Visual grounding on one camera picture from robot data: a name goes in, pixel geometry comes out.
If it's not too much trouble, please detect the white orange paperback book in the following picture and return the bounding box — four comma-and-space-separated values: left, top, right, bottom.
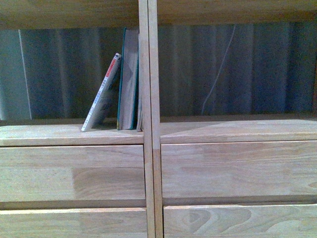
81, 53, 122, 132

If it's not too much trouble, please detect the right wooden shelf unit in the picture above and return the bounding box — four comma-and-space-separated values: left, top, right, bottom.
148, 0, 317, 238

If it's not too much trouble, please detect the wooden shelf unit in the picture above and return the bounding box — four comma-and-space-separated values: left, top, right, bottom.
148, 0, 317, 238
0, 0, 155, 238

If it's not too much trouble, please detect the left wooden shelf unit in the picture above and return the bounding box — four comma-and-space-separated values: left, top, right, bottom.
0, 0, 155, 238

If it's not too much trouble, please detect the green hardcover book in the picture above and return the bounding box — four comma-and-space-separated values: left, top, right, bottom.
117, 28, 139, 130

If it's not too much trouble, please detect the grey curtain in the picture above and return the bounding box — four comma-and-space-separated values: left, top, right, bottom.
0, 22, 317, 120

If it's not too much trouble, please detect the upper right wooden drawer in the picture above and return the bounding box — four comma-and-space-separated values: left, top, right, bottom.
161, 140, 317, 198

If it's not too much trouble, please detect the wooden drawer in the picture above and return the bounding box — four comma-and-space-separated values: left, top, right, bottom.
0, 208, 148, 238
161, 140, 317, 198
0, 145, 145, 202
163, 205, 317, 238

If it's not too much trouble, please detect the upper left wooden drawer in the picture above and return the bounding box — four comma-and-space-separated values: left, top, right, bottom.
0, 145, 145, 202

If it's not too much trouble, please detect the lower left wooden drawer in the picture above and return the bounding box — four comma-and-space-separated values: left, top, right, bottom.
0, 208, 148, 238

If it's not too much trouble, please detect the lower right wooden drawer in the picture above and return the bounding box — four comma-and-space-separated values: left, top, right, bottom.
163, 205, 317, 238

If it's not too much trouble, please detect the thin book by post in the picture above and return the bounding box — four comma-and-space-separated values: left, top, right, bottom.
136, 35, 143, 132

